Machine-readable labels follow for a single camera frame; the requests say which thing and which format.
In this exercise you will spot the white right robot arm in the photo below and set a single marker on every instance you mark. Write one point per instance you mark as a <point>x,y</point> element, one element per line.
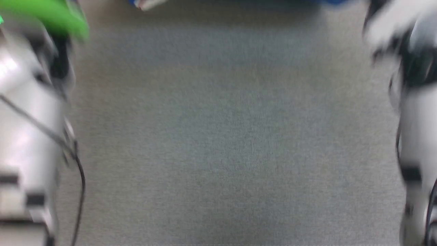
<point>418,136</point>

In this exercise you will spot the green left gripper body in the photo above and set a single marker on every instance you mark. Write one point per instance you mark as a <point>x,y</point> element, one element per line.
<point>51,15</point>

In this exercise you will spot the grey fabric sofa seat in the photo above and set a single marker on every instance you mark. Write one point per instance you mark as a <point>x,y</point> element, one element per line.
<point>232,130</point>

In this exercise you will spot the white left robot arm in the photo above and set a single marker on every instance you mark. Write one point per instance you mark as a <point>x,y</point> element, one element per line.
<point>30,136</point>

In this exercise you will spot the blue and white shorts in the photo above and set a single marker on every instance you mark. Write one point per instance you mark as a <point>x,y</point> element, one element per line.
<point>239,2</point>

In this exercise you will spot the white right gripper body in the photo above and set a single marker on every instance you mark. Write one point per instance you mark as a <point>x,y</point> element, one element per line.
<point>392,24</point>

